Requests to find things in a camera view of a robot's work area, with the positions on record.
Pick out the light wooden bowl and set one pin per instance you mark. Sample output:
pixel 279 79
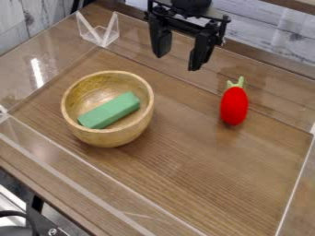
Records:
pixel 96 89

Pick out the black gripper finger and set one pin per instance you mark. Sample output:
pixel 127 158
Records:
pixel 160 36
pixel 201 51

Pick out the black table leg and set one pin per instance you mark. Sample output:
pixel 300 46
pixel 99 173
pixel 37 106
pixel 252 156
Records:
pixel 36 203

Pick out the red plush strawberry toy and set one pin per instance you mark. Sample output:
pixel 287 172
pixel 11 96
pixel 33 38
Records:
pixel 233 103

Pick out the green rectangular block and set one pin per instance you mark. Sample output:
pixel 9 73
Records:
pixel 109 111

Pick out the clear acrylic tray wall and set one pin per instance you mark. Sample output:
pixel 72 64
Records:
pixel 104 206

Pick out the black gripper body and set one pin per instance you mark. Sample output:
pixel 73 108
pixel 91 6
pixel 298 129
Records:
pixel 188 16

